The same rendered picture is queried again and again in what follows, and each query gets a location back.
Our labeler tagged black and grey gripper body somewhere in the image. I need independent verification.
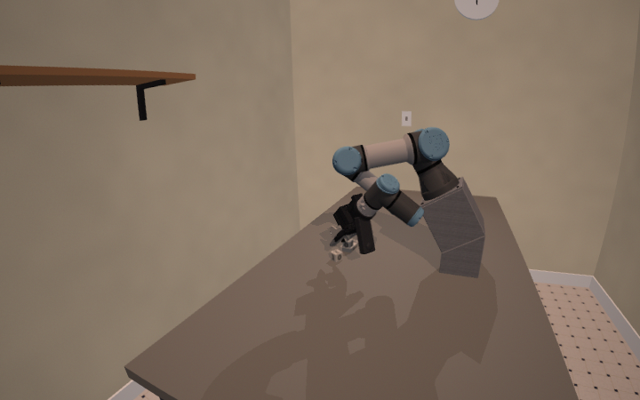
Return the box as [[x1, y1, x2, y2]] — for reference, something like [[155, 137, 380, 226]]
[[333, 193, 376, 236]]

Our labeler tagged beige rectangular tray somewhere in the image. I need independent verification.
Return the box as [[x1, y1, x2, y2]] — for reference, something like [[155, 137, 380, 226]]
[[340, 240, 358, 253]]

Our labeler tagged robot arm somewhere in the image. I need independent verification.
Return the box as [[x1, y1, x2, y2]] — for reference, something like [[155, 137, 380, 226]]
[[332, 127, 460, 254]]

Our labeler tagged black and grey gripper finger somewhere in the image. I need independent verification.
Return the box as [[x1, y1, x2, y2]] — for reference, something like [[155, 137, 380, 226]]
[[330, 226, 349, 246], [341, 233, 356, 242]]

